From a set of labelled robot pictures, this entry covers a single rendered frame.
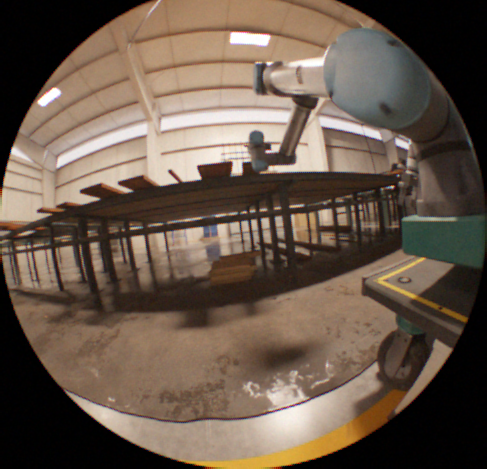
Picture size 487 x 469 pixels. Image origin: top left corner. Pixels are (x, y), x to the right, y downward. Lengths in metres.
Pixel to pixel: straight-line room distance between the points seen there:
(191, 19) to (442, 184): 6.71
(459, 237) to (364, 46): 0.23
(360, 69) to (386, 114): 0.05
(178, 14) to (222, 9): 1.30
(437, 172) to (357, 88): 0.16
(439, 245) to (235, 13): 6.76
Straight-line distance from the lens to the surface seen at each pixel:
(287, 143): 0.76
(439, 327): 0.30
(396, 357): 0.49
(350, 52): 0.22
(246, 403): 0.54
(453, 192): 0.28
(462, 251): 0.27
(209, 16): 6.70
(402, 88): 0.19
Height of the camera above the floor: 0.48
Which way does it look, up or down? 1 degrees down
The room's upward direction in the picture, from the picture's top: 8 degrees counter-clockwise
